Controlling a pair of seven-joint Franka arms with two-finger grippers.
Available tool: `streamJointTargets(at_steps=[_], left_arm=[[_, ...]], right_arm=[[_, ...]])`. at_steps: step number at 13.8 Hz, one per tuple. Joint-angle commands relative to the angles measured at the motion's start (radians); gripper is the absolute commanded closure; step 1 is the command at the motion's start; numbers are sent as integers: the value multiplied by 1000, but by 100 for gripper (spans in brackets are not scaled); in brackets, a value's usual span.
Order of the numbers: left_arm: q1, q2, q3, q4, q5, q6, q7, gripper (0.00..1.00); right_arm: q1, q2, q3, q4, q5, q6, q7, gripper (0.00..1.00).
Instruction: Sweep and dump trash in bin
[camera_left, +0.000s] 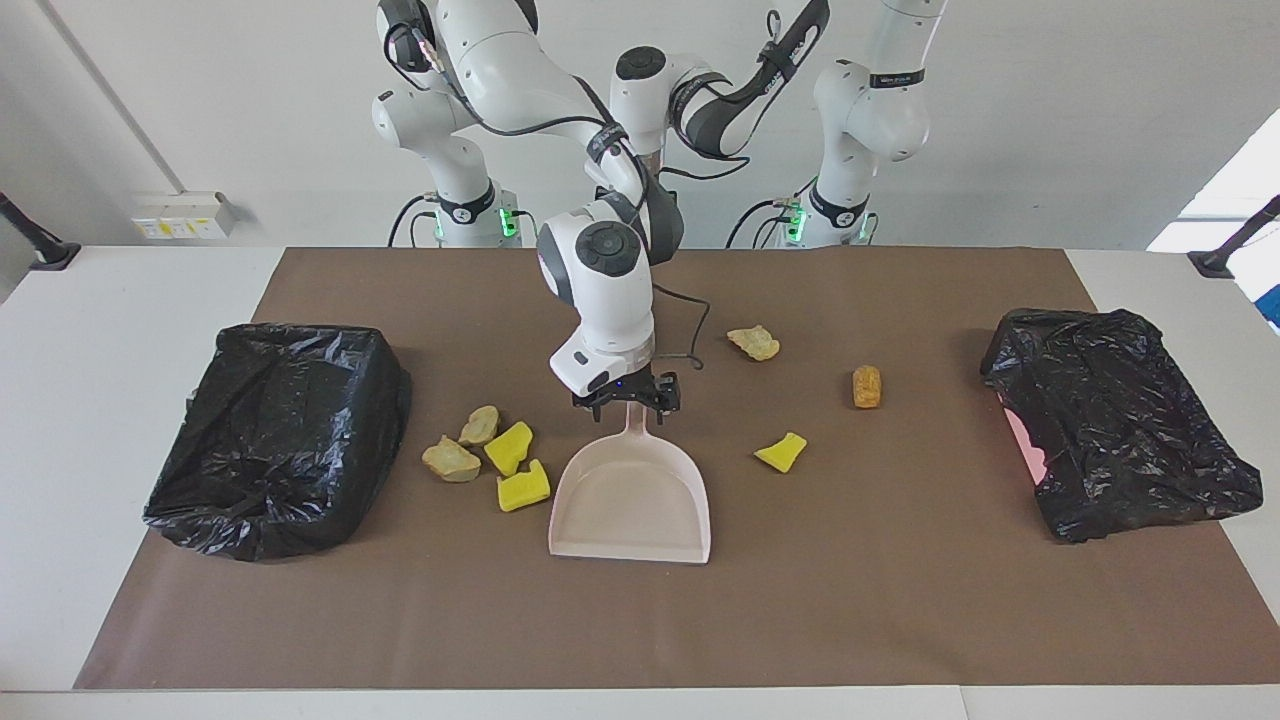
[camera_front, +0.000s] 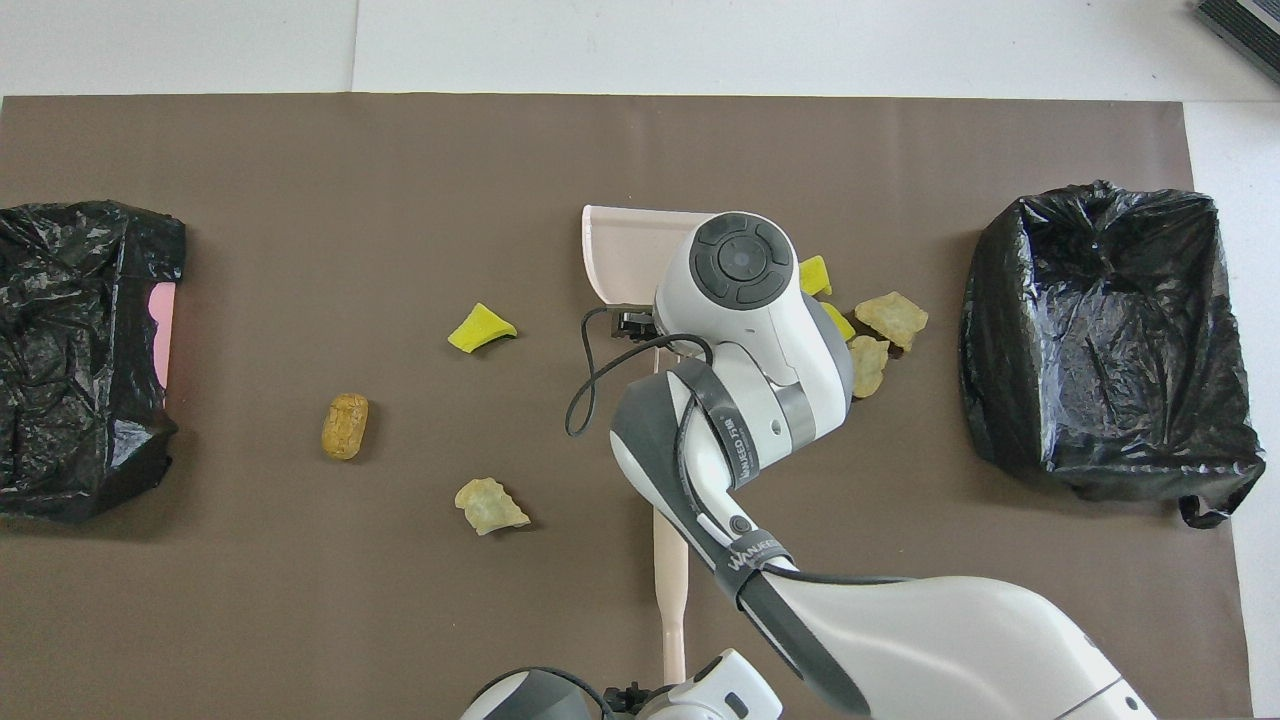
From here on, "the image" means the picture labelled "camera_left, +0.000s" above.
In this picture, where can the black camera stand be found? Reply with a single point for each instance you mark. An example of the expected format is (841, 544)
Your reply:
(55, 255)
(1215, 263)

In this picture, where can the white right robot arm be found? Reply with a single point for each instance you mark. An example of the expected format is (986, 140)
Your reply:
(600, 270)

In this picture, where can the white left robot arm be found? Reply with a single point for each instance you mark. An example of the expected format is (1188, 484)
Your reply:
(870, 110)

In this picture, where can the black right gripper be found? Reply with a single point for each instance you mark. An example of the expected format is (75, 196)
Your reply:
(622, 388)

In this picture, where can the pale trash piece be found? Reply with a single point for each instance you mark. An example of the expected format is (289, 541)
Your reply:
(755, 343)
(450, 460)
(480, 425)

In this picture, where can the beige plastic dustpan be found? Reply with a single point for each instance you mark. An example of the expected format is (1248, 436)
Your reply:
(630, 500)

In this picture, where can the blue object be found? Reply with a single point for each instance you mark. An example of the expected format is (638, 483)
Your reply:
(1273, 305)

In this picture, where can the black-bagged pink bin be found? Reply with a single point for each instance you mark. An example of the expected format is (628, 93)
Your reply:
(1120, 430)

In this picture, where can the brown bread roll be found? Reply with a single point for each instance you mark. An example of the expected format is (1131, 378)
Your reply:
(867, 387)

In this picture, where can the yellow sponge wedge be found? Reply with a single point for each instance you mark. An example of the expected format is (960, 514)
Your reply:
(782, 453)

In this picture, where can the notched yellow sponge piece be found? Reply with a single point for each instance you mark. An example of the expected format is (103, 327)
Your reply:
(523, 488)

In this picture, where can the brown table mat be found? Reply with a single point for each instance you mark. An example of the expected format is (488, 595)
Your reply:
(850, 600)

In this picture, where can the white wall socket box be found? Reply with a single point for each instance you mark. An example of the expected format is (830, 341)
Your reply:
(185, 215)

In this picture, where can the black-bagged open bin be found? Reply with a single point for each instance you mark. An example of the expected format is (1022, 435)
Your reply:
(280, 430)

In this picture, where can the yellow sponge chunk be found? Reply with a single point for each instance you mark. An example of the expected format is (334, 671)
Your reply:
(508, 447)

